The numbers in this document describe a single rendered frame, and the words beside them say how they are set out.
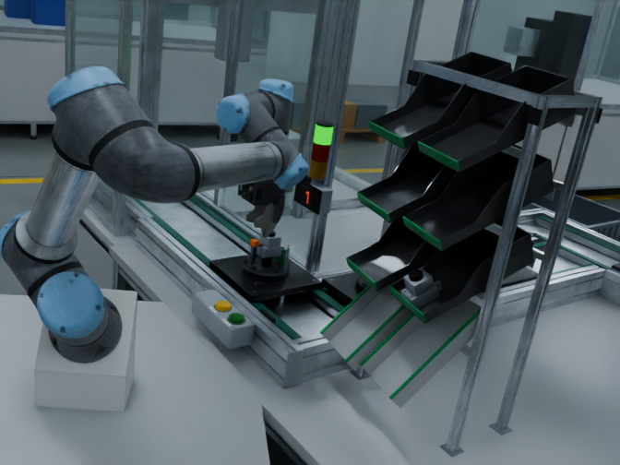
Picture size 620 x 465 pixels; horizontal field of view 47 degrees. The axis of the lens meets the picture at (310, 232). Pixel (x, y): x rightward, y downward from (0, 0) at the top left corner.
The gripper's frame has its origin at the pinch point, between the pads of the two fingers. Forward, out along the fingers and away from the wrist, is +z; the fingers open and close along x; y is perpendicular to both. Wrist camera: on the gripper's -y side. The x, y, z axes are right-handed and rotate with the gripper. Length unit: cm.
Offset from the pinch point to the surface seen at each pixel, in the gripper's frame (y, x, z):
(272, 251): -19.4, -24.2, 18.6
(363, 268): -14.0, 19.4, 2.9
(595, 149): -502, -218, 74
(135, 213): -3, -82, 27
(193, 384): 17.5, 1.5, 36.6
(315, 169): -29.3, -22.6, -5.8
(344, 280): -38.3, -12.9, 26.0
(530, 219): -159, -38, 31
